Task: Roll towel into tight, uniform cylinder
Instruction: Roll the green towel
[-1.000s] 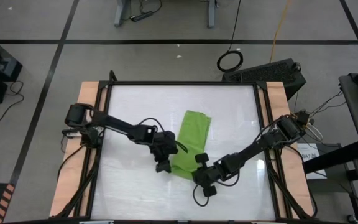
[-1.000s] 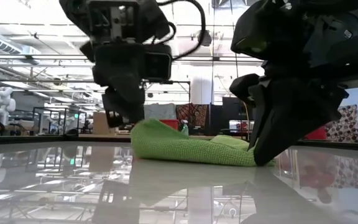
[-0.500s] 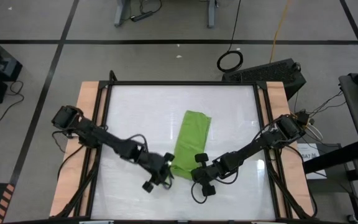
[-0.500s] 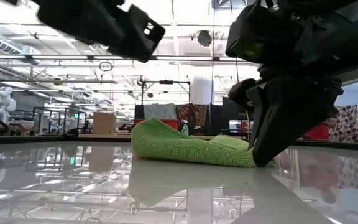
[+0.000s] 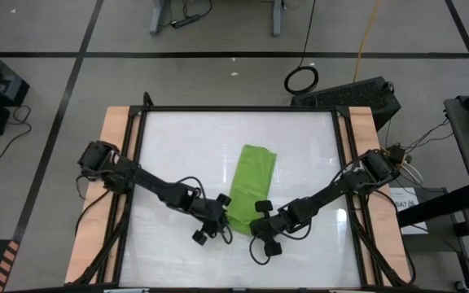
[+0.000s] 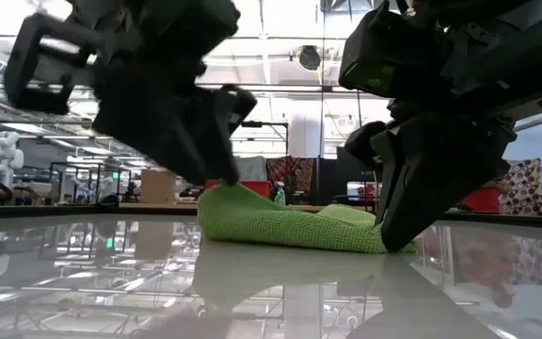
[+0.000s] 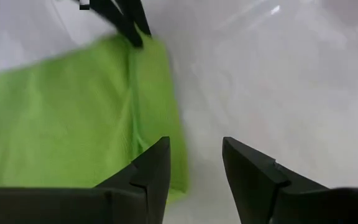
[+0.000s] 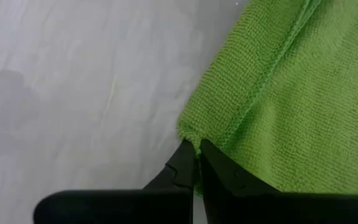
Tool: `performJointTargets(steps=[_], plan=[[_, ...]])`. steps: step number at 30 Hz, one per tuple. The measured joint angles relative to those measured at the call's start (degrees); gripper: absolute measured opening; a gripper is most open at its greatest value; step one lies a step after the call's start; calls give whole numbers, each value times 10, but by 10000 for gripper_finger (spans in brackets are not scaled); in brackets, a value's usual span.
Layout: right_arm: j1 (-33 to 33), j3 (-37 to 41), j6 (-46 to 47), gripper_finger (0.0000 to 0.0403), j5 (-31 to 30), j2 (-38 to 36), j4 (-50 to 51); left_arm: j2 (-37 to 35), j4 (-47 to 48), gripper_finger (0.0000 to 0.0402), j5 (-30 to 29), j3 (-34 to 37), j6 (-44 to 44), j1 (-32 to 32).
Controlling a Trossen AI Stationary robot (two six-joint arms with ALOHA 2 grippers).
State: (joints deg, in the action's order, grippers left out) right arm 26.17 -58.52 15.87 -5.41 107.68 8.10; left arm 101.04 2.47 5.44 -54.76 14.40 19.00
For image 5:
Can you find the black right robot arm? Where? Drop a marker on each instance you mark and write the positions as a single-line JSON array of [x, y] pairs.
[[332, 191]]

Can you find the black computer tower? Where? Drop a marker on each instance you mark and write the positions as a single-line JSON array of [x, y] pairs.
[[352, 95]]

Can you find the black cart base beam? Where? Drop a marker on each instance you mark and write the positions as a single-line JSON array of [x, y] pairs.
[[438, 207]]

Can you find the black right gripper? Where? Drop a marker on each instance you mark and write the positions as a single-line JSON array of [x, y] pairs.
[[269, 228]]

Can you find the light wooden table board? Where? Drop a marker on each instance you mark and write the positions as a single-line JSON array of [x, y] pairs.
[[114, 122]]

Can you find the grey metal desk leg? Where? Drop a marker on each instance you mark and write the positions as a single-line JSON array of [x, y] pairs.
[[157, 20], [277, 20]]

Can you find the white paper sheet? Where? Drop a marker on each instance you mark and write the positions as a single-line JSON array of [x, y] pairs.
[[403, 195]]

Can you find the green microfibre towel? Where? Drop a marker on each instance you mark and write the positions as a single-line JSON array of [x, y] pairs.
[[252, 183]]

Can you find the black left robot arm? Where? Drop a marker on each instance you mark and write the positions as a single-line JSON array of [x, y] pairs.
[[149, 185]]

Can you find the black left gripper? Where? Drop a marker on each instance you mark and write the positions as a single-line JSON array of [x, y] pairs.
[[212, 217]]

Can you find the black power strip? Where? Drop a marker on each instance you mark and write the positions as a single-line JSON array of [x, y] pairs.
[[185, 21]]

